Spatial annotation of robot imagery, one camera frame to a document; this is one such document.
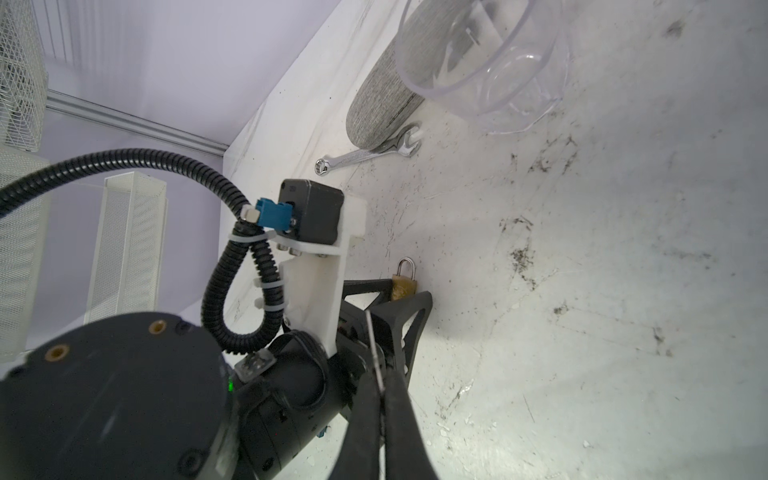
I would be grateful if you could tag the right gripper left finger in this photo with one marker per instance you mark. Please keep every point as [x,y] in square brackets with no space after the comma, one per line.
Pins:
[359,454]

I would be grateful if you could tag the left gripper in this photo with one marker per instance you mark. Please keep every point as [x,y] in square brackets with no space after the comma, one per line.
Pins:
[289,391]

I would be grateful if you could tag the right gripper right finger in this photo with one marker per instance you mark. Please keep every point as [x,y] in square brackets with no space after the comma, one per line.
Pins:
[405,453]

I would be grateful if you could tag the brass padlock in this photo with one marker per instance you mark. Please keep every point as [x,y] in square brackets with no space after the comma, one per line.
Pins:
[404,283]

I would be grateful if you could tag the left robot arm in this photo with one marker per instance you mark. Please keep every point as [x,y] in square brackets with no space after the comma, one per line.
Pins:
[150,396]

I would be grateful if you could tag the silver combination wrench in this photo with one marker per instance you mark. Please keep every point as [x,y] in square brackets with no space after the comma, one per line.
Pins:
[404,144]

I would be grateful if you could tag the grey fabric case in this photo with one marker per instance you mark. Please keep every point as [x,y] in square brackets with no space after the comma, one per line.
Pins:
[402,84]

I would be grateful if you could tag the lower white mesh shelf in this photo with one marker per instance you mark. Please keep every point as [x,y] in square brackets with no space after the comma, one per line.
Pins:
[125,274]

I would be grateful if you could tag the white mesh shelf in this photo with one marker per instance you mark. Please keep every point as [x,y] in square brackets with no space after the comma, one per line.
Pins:
[125,274]
[23,236]

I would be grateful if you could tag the clear plastic cup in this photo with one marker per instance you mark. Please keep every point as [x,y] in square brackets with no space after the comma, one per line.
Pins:
[499,65]

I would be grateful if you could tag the upper white mesh shelf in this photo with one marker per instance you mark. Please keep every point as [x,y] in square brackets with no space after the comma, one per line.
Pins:
[23,236]

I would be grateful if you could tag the white wire basket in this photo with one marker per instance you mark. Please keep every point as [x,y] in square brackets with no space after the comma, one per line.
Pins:
[24,79]

